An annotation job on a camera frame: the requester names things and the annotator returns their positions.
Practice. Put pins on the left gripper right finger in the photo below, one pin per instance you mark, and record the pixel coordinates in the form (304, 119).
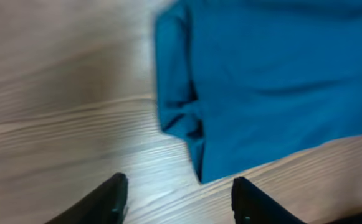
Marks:
(253, 206)

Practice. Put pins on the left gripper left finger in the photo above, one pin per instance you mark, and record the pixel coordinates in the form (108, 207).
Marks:
(104, 205)

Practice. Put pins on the dark blue t-shirt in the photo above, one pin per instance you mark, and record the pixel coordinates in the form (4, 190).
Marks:
(244, 83)

